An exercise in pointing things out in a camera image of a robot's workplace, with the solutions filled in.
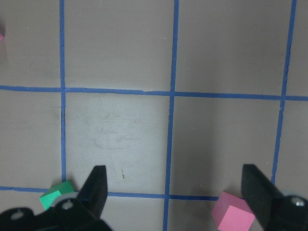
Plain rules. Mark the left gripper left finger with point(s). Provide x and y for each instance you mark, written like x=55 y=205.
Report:
x=80 y=213

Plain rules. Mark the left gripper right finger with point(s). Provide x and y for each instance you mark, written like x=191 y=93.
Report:
x=273 y=210

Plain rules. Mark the green cube near base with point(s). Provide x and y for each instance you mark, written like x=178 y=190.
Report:
x=54 y=192

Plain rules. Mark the pink cube near centre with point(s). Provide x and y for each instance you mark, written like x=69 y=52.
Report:
x=232 y=213

